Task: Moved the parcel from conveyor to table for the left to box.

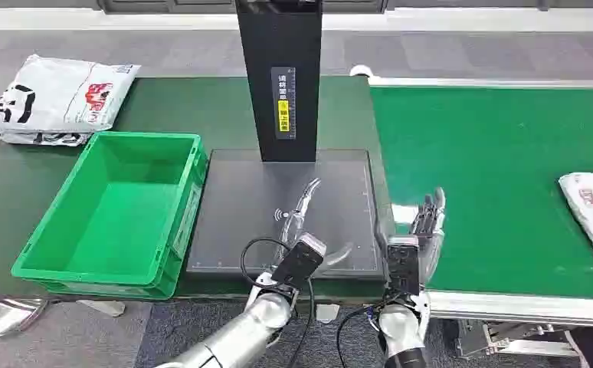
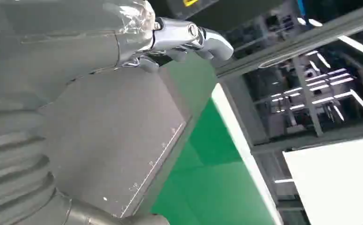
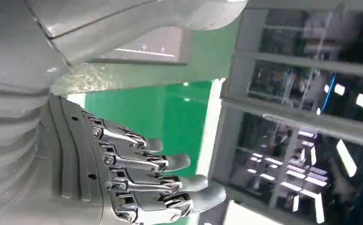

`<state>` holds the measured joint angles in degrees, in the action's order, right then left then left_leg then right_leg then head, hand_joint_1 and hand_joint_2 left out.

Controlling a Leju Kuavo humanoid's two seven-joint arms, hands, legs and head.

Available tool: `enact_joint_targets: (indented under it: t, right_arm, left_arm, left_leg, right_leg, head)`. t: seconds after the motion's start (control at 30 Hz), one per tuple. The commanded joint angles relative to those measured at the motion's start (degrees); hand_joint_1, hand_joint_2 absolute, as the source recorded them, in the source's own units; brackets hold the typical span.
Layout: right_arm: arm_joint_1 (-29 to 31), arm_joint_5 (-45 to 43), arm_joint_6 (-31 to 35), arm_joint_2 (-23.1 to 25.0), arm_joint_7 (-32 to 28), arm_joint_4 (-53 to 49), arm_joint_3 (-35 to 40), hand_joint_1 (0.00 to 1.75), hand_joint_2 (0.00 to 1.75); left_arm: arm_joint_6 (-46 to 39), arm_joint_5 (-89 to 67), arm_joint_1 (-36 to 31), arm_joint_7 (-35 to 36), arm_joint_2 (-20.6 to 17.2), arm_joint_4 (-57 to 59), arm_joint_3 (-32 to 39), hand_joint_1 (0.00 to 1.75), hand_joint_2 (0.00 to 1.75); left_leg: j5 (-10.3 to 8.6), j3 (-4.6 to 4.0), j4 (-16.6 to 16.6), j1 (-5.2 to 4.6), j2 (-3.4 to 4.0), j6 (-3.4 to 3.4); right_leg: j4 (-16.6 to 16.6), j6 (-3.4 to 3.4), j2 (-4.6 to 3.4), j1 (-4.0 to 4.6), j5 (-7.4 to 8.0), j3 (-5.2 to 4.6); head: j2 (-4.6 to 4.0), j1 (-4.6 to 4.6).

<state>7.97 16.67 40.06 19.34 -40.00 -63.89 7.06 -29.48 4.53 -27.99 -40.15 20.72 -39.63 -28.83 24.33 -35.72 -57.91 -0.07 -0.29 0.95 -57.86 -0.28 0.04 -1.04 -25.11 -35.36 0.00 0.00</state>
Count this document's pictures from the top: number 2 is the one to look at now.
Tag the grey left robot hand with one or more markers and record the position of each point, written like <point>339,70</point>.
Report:
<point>60,46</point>

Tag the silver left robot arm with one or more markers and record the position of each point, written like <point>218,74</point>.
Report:
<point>10,161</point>

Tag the dark grey scale platform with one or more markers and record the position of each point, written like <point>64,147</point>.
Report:
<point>107,130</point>

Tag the green conveyor belt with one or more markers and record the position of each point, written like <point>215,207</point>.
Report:
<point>212,180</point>

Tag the grey metal beam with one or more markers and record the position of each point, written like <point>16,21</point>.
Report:
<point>293,46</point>

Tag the white flat panel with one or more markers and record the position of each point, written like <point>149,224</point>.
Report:
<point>340,186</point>

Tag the black scanner post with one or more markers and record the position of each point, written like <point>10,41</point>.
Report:
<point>175,9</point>

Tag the black and yellow post label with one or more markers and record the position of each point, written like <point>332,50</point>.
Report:
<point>190,2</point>

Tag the white conveyor side rail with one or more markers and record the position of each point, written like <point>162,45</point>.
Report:
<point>237,133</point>

